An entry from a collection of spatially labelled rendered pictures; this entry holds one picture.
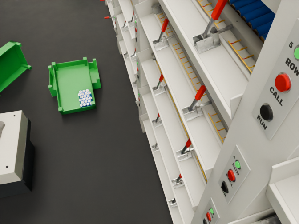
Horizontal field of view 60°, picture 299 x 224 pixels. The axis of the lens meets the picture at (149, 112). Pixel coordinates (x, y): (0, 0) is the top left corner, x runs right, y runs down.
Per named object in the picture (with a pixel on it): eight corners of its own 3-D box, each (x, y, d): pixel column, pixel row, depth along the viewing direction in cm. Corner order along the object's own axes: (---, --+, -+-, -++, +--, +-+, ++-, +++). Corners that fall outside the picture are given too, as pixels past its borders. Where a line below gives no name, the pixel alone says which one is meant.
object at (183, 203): (188, 235, 84) (180, 227, 73) (144, 101, 121) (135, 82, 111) (248, 214, 83) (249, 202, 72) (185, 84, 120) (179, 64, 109)
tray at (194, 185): (197, 217, 69) (191, 207, 62) (143, 70, 107) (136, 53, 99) (269, 190, 68) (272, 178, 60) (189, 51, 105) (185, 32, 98)
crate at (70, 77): (96, 108, 152) (95, 104, 145) (61, 114, 149) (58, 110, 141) (88, 63, 160) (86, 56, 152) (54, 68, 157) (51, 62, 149)
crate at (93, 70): (52, 97, 158) (48, 87, 152) (51, 74, 170) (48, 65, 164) (101, 88, 163) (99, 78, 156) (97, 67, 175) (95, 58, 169)
